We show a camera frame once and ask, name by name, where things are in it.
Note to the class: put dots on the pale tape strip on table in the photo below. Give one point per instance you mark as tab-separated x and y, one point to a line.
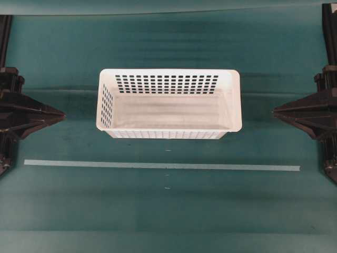
202	166

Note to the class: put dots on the black frame rail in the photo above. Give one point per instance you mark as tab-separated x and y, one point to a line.
329	30
5	27

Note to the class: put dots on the white perforated plastic basket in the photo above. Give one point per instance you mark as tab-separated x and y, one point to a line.
196	104

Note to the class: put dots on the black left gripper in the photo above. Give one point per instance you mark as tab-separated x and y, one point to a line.
16	109

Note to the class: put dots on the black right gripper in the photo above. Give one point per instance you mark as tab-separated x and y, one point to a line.
324	124

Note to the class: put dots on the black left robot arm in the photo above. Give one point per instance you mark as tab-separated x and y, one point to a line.
7	149

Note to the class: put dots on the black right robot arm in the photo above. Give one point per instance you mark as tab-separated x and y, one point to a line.
329	144

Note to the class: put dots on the black right frame rail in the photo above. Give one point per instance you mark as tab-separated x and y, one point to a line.
329	30

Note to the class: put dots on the black left frame rail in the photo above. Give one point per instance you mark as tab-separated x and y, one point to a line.
5	27

